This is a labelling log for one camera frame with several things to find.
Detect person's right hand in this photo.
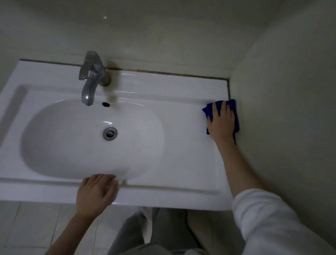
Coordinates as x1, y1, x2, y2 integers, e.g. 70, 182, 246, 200
206, 101, 236, 144

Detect person's left hand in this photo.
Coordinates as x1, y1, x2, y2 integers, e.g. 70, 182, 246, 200
75, 173, 119, 220

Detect small blue cleaning cloth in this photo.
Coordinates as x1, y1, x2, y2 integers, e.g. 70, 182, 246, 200
201, 99, 240, 136

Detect white ceramic sink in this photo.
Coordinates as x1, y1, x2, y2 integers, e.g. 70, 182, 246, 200
0, 60, 234, 212

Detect person's left forearm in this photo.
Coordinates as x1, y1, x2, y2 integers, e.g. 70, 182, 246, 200
46, 213, 100, 255

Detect metal sink drain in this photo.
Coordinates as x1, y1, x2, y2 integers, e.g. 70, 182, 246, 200
103, 127, 118, 141

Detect grey trousers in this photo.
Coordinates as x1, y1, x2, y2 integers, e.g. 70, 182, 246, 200
107, 207, 203, 255

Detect chrome faucet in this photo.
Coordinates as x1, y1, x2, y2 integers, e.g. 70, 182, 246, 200
78, 50, 111, 106

